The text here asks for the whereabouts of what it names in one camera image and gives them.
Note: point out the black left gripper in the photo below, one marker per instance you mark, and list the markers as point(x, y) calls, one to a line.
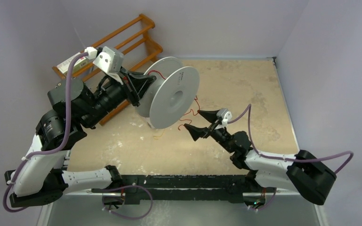
point(135, 85)

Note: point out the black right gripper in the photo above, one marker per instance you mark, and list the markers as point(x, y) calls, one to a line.
point(197, 133)

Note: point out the grey cable spool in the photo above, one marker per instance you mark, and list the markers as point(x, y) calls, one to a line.
point(172, 93)

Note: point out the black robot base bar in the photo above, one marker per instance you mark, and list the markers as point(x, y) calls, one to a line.
point(230, 188)

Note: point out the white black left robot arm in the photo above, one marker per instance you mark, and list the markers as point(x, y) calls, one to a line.
point(42, 176)

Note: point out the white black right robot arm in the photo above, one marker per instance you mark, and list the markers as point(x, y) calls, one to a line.
point(301, 172)

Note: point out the orange wooden rack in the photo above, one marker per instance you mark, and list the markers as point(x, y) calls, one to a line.
point(134, 40)

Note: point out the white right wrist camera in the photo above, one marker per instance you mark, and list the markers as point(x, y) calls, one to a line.
point(224, 116)

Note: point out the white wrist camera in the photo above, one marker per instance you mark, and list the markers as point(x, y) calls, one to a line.
point(108, 60)
point(224, 116)

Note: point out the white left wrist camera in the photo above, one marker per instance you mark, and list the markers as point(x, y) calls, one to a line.
point(108, 60)

